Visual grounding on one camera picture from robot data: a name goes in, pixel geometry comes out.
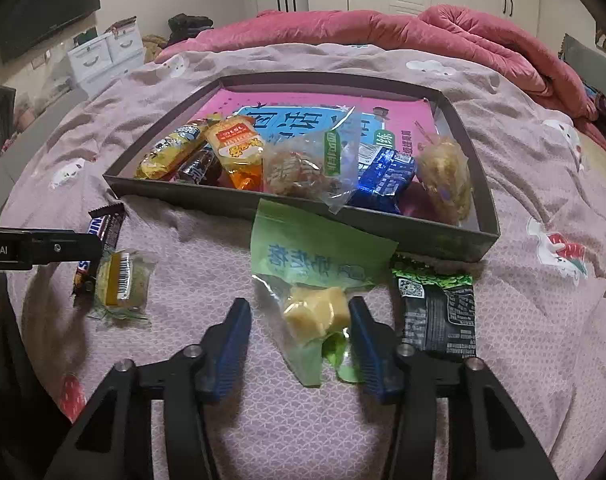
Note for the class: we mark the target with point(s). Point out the black wall television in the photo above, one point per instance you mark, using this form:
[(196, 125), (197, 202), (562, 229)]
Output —
[(48, 10)]

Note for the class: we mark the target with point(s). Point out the orange snack packet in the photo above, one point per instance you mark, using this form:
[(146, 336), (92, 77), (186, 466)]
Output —
[(238, 152)]

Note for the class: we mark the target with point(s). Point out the dark clothes pile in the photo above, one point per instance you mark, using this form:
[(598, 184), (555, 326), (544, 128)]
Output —
[(189, 29)]

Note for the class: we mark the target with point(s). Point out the purple printed bed sheet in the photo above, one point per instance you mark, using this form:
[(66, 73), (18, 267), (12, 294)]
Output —
[(208, 240)]

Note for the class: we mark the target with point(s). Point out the small clear cake packet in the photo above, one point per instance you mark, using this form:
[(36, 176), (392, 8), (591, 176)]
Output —
[(120, 285)]

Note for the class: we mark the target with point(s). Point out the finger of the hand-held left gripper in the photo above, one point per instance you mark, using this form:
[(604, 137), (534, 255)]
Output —
[(68, 247)]

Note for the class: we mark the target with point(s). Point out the brown knitted cloth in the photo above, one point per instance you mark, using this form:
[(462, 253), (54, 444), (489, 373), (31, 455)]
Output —
[(153, 46)]

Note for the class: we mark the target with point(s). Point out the green packet with yellow cake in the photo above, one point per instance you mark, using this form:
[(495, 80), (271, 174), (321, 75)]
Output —
[(313, 280)]

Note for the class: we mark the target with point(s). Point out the pink quilt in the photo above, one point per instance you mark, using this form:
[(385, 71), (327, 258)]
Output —
[(333, 27)]

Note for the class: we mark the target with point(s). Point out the white drawer unit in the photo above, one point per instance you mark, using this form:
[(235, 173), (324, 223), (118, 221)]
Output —
[(105, 57)]

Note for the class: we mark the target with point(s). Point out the clear cookie packet green label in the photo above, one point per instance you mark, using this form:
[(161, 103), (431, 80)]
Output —
[(303, 167)]

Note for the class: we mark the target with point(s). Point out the black and green snack packet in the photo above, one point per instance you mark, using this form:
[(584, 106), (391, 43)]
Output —
[(435, 310)]

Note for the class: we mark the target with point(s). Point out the dark brown snack bar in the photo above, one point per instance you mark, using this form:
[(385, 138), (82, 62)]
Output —
[(198, 167)]

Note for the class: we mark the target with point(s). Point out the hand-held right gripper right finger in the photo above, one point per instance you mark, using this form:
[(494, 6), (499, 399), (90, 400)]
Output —
[(370, 355)]

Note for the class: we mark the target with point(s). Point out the blue snack packet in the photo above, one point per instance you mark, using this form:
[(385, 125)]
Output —
[(383, 175)]

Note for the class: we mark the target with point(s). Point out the dark patterned cloth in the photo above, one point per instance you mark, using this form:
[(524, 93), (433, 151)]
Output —
[(605, 115)]

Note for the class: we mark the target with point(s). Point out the clear pastry bag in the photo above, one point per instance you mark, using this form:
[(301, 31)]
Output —
[(445, 180)]

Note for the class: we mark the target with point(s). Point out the grey pillow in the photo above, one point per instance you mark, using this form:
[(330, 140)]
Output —
[(585, 62)]

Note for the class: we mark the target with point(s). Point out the pink book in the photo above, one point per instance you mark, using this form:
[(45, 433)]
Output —
[(223, 97)]

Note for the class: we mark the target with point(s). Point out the brown chocolate bar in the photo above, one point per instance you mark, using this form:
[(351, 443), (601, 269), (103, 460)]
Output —
[(105, 222)]

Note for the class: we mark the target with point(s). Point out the grey cardboard box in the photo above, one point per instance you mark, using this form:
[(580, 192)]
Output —
[(303, 205)]

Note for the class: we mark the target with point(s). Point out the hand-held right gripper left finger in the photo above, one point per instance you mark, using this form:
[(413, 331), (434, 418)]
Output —
[(233, 350)]

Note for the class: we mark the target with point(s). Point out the yellow snack packet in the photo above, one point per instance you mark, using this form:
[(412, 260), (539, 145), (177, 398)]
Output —
[(168, 152)]

